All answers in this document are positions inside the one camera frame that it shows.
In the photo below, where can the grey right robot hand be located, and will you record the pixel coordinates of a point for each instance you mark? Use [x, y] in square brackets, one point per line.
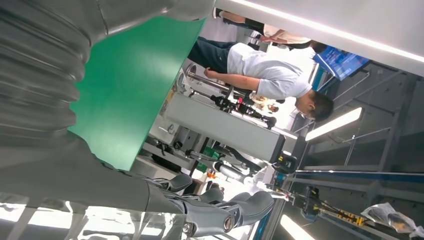
[66, 175]

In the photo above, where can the green table mat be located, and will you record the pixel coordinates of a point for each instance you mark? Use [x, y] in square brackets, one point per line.
[132, 82]

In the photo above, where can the grey machine with column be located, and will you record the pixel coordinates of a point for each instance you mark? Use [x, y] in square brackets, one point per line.
[225, 126]

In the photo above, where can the chrome stand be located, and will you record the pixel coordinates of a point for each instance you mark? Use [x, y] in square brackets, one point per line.
[205, 78]

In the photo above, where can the black jointed device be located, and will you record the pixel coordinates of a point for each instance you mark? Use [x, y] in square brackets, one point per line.
[245, 109]

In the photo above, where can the long ceiling lamp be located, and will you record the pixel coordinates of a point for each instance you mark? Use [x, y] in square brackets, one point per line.
[334, 123]
[294, 228]

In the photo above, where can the blue monitor screen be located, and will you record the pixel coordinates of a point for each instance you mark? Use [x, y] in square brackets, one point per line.
[341, 61]

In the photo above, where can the clear plastic bag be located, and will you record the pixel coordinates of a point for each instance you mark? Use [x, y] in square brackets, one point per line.
[381, 213]

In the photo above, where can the grey metal rack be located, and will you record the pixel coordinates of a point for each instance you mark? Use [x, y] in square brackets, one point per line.
[394, 132]

